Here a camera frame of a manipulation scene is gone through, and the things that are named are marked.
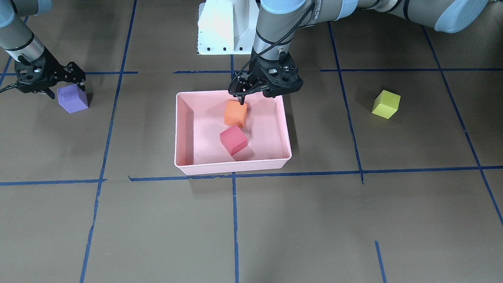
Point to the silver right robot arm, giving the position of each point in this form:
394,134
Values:
15,36

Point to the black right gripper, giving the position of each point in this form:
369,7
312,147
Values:
48,64

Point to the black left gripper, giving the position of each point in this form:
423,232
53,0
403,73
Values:
257,73

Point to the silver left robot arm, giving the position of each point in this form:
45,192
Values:
278,20

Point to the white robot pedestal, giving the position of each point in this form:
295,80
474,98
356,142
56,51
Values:
227,26

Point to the orange foam cube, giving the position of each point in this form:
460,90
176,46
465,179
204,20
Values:
235,113

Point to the yellow-green foam cube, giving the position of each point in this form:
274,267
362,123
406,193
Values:
386,104

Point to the red foam cube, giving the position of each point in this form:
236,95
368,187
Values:
233,139

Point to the pink plastic bin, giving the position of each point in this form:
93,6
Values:
205,144

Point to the purple foam cube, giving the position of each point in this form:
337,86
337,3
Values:
72,98

